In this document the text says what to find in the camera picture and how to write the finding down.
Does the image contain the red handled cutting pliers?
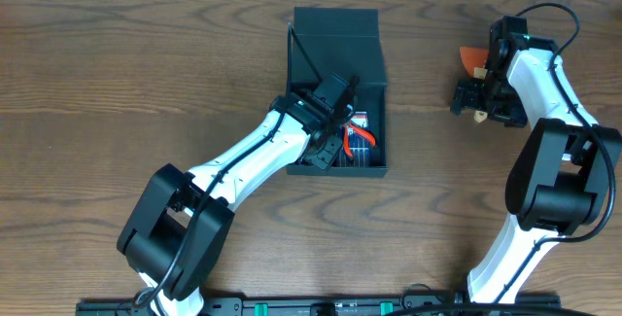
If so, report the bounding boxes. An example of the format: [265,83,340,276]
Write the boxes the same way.
[343,122,377,158]

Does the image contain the precision screwdriver set case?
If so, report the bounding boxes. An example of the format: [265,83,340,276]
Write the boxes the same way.
[338,112,373,167]

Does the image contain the orange scraper wooden handle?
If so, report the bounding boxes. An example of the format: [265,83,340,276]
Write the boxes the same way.
[460,47,489,123]

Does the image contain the black gift box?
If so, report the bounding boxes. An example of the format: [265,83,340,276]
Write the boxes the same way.
[287,7,388,178]

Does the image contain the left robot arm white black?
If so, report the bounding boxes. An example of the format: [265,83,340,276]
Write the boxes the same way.
[117,74,359,315]

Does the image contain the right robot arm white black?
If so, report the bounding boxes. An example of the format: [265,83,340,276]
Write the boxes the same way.
[450,16,621,304]

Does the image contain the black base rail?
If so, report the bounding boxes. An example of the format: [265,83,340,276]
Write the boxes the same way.
[75,292,563,316]

